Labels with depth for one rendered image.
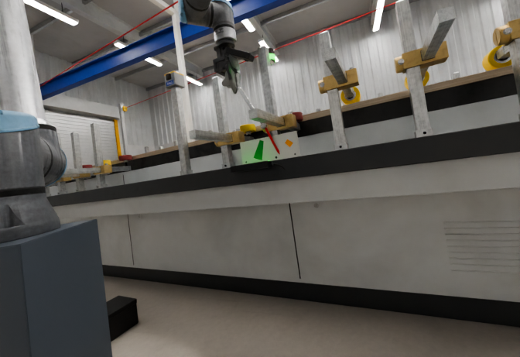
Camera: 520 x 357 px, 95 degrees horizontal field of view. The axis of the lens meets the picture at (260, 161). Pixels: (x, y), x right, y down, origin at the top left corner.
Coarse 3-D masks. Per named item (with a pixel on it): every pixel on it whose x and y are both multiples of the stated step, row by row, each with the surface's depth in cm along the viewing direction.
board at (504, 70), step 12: (492, 72) 82; (504, 72) 81; (432, 84) 90; (444, 84) 88; (456, 84) 87; (384, 96) 97; (396, 96) 95; (408, 96) 94; (348, 108) 104; (192, 144) 145; (132, 156) 170; (144, 156) 164
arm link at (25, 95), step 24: (0, 0) 64; (0, 24) 63; (24, 24) 68; (0, 48) 63; (24, 48) 67; (0, 72) 62; (24, 72) 65; (0, 96) 62; (24, 96) 65; (48, 144) 64
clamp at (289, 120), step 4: (280, 116) 94; (284, 116) 94; (288, 116) 93; (292, 116) 93; (284, 120) 94; (288, 120) 93; (292, 120) 92; (268, 124) 97; (288, 124) 93; (292, 124) 92; (296, 124) 96; (268, 128) 97; (272, 128) 96; (276, 128) 95; (280, 128) 95; (284, 128) 94; (288, 128) 96; (292, 128) 97
